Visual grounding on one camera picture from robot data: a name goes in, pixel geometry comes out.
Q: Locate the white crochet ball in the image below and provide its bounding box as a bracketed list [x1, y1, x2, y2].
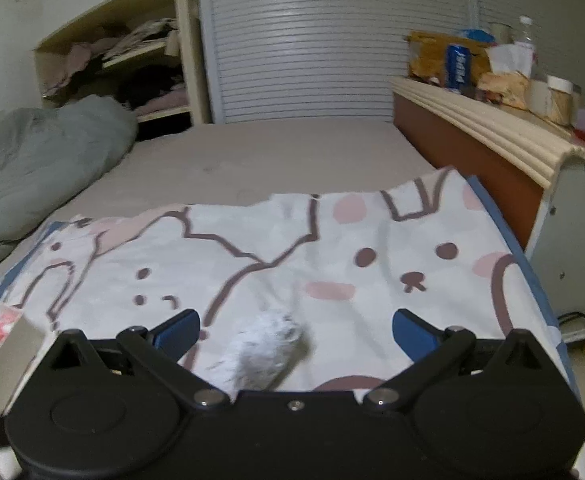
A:
[207, 310, 304, 399]

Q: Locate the cartoon cat print cloth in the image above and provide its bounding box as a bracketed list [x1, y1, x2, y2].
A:
[0, 168, 571, 392]

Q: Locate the white bedside cabinet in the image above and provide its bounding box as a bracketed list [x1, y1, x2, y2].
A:
[525, 157, 585, 318]

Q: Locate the white shallow cardboard tray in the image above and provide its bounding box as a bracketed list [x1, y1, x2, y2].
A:
[0, 302, 44, 416]

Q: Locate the wooden bed headboard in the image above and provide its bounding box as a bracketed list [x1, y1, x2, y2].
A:
[391, 77, 585, 247]

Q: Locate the grey green quilt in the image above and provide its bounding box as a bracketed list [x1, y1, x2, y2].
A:
[0, 96, 137, 263]

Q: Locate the blue pepsi can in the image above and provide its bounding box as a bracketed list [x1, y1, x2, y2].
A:
[444, 44, 472, 93]

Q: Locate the pile of clothes on shelf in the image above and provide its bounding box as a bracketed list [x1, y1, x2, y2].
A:
[34, 16, 189, 117]

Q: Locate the white lidded jar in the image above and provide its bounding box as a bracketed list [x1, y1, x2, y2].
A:
[546, 75, 573, 127]

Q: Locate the brown paper bag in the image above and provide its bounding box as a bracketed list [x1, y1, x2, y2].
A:
[405, 30, 491, 84]

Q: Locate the tissue box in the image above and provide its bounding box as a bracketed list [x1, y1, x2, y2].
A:
[478, 44, 531, 110]

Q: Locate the cream wardrobe shelf unit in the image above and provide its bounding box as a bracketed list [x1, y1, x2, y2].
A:
[34, 0, 211, 125]

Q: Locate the clear water bottle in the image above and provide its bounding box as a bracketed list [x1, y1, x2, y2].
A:
[515, 15, 537, 79]

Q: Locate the black power cable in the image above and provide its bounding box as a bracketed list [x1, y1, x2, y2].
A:
[557, 310, 585, 337]

